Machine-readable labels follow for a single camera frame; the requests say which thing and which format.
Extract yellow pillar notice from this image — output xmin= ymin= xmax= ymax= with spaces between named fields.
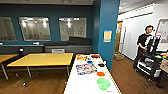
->
xmin=102 ymin=29 xmax=113 ymax=43

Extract brown cardboard box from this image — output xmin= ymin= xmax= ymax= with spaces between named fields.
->
xmin=113 ymin=53 xmax=125 ymax=62

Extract wooden door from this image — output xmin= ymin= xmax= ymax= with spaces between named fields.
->
xmin=114 ymin=21 xmax=124 ymax=54

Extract grey bulletin board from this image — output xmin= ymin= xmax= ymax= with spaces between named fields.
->
xmin=154 ymin=18 xmax=168 ymax=43

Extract black wheeled cart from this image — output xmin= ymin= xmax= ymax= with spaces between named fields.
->
xmin=136 ymin=35 xmax=168 ymax=83

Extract person in black shirt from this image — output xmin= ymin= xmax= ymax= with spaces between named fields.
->
xmin=133 ymin=24 xmax=155 ymax=71

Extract small black item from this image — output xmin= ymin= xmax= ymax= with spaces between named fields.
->
xmin=97 ymin=62 xmax=106 ymax=68

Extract small white wall plate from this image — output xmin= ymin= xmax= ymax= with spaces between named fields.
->
xmin=32 ymin=41 xmax=41 ymax=46

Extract light wood table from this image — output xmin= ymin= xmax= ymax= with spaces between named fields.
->
xmin=6 ymin=52 xmax=75 ymax=79
xmin=0 ymin=54 xmax=18 ymax=80

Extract orange yellow item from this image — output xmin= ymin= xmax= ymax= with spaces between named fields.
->
xmin=76 ymin=54 xmax=89 ymax=62

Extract red plastic item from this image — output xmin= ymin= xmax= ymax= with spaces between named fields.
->
xmin=90 ymin=53 xmax=102 ymax=59

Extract green bowl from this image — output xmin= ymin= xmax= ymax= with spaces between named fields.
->
xmin=96 ymin=77 xmax=111 ymax=91

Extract dark grey sofa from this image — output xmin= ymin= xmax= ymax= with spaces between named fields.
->
xmin=67 ymin=35 xmax=93 ymax=55
xmin=0 ymin=41 xmax=70 ymax=56

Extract interior glass window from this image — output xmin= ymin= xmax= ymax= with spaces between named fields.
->
xmin=58 ymin=17 xmax=88 ymax=42
xmin=0 ymin=16 xmax=17 ymax=42
xmin=18 ymin=16 xmax=52 ymax=42

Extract white rectangular panel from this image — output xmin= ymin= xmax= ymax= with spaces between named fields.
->
xmin=51 ymin=48 xmax=66 ymax=54

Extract white top yellow gaming table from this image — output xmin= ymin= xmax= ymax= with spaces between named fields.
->
xmin=62 ymin=53 xmax=123 ymax=94

